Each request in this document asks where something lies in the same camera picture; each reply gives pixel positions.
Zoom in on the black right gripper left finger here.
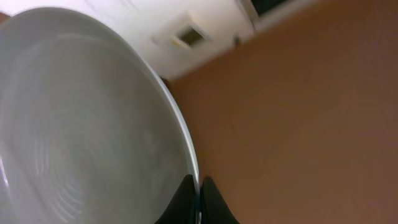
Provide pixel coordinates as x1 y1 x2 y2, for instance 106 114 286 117
155 174 197 224

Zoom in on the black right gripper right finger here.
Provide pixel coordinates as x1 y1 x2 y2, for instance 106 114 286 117
200 177 239 224

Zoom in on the white round plate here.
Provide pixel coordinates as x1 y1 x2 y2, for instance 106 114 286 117
1 7 198 223

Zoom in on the white wall control panel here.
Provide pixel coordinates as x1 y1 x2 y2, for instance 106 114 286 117
151 13 211 50

